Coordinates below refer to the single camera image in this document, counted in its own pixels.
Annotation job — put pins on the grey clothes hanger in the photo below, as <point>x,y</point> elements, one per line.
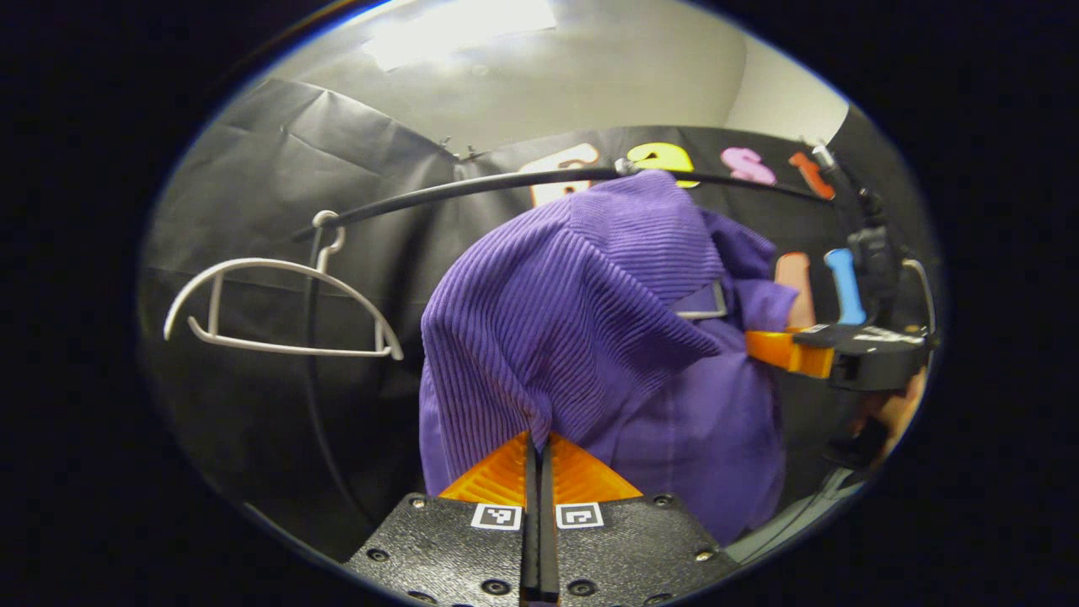
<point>704,314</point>

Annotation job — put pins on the white plastic clothes hanger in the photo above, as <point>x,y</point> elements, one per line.
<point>216,303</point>

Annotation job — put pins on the black backdrop cloth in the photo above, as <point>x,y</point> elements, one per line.
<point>253,185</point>

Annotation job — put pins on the purple ribbed garment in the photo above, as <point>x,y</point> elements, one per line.
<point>590,337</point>

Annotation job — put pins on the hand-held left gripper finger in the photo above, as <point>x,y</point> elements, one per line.
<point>531,548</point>
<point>548,548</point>

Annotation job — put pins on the black clothes rack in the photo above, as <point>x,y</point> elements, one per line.
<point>472,185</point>

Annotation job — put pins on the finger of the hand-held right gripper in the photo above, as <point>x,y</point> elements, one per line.
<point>868,358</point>

